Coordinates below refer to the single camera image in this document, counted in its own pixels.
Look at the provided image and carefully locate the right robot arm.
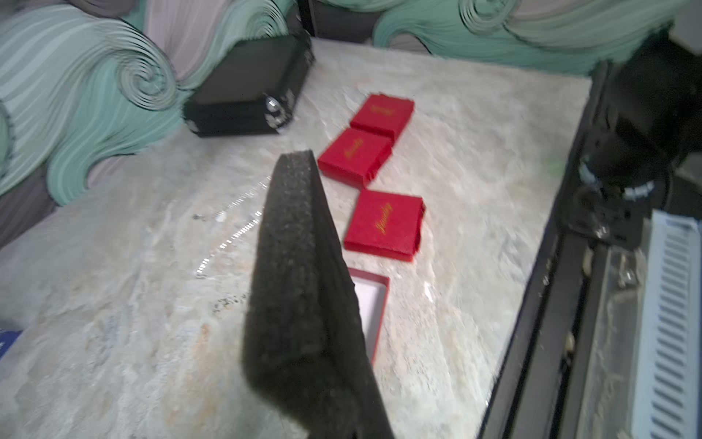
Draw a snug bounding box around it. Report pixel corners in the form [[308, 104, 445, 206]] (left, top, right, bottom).
[[555, 29, 701, 250]]

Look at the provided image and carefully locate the red jewelry box lid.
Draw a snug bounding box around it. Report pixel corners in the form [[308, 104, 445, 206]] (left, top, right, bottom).
[[349, 94, 415, 143]]

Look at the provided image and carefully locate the white slotted cable duct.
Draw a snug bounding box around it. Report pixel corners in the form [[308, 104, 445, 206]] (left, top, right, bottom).
[[631, 210, 701, 438]]

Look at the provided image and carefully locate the black flat case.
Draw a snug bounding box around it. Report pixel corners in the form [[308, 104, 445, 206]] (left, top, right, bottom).
[[183, 32, 314, 137]]

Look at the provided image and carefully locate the small card pack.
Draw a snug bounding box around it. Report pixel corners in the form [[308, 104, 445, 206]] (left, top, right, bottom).
[[0, 329, 22, 359]]

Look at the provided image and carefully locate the red jewelry box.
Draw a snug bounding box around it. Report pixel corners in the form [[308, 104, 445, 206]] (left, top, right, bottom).
[[348, 268, 390, 364], [317, 128, 393, 188]]

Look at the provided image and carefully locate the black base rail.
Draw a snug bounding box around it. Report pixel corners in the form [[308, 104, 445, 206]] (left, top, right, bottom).
[[478, 61, 614, 438]]

